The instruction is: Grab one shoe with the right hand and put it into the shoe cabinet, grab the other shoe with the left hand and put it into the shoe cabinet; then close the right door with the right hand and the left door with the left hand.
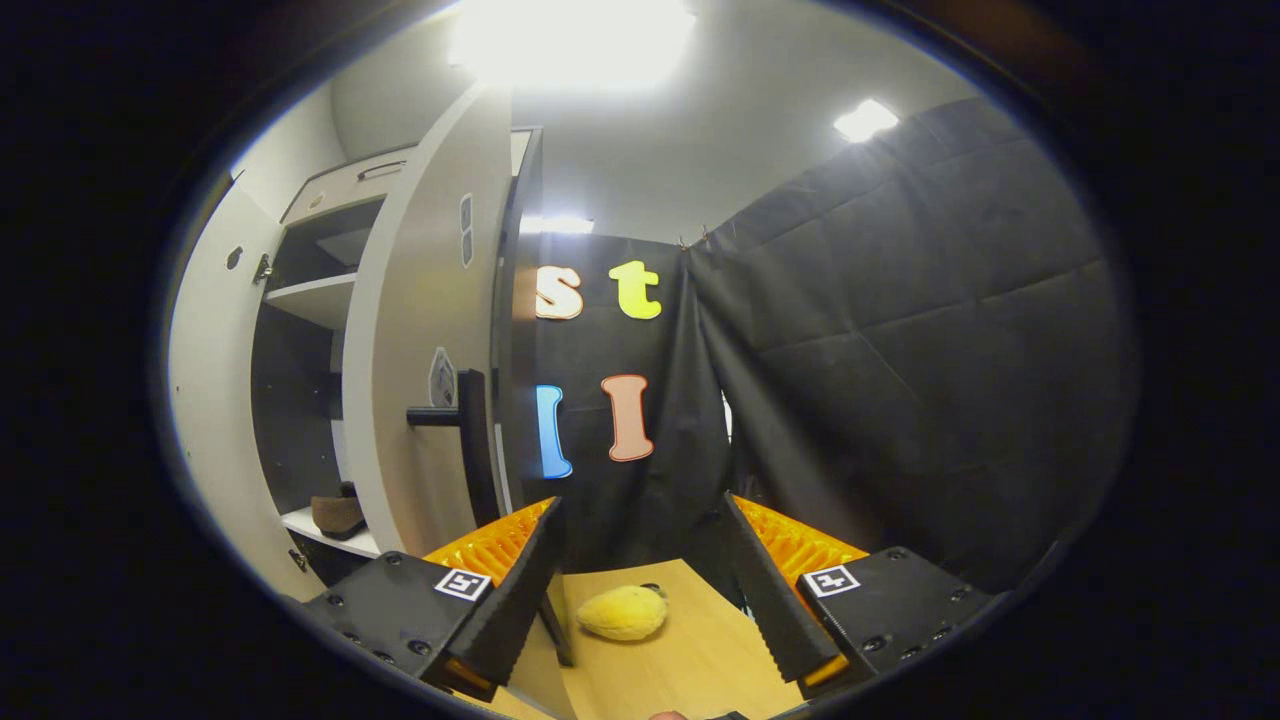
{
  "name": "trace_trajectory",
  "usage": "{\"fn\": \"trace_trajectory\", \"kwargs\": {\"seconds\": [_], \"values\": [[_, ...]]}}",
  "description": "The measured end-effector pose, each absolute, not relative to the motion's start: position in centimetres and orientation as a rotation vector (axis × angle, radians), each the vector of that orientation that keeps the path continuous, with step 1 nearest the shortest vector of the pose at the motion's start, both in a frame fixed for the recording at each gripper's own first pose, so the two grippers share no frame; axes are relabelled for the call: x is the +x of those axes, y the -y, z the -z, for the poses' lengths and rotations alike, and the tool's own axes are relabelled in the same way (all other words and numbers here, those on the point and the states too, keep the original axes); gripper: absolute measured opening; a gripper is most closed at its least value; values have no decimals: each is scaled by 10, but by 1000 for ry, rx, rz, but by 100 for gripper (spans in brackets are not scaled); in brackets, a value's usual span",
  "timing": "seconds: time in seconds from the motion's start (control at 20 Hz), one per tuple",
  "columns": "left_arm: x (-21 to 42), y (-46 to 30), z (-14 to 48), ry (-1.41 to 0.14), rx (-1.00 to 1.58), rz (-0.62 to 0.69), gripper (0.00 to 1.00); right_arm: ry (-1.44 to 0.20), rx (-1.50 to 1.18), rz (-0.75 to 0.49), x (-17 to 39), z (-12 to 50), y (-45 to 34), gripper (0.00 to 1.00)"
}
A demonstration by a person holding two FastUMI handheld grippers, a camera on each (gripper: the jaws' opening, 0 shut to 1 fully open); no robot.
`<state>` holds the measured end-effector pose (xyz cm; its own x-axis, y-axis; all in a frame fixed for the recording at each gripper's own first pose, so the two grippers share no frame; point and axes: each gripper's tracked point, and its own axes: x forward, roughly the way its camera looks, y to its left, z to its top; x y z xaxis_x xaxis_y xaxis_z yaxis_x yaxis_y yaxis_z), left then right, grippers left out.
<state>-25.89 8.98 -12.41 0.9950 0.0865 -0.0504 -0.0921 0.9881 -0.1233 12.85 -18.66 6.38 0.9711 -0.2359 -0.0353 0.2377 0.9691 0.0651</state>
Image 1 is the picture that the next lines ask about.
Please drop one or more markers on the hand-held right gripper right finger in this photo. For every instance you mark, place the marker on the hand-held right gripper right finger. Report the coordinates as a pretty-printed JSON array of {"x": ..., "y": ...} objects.
[{"x": 765, "y": 600}]

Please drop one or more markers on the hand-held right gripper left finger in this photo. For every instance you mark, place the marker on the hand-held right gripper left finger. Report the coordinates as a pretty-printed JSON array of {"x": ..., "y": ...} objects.
[{"x": 520, "y": 590}]

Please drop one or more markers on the brown fuzzy shoe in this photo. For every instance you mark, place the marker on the brown fuzzy shoe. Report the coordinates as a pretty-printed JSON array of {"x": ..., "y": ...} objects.
[{"x": 335, "y": 515}]

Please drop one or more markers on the grey shoe cabinet door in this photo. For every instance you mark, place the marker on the grey shoe cabinet door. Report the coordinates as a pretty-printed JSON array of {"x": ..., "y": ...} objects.
[
  {"x": 410, "y": 300},
  {"x": 215, "y": 400}
]

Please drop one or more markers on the grey shoe cabinet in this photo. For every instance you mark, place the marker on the grey shoe cabinet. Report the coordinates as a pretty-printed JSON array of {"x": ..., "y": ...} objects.
[{"x": 315, "y": 295}]

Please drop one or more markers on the yellow plush toy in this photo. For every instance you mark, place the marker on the yellow plush toy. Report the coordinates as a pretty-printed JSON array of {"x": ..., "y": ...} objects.
[{"x": 622, "y": 612}]

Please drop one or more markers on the black backdrop cloth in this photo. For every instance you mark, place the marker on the black backdrop cloth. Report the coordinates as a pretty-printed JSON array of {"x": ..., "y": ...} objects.
[{"x": 900, "y": 350}]

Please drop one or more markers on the small ceiling light panel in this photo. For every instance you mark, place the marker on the small ceiling light panel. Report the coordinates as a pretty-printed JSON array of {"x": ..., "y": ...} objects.
[{"x": 865, "y": 120}]

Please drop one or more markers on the large ceiling light panel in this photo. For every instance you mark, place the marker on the large ceiling light panel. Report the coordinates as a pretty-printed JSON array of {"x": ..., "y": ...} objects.
[{"x": 570, "y": 40}]

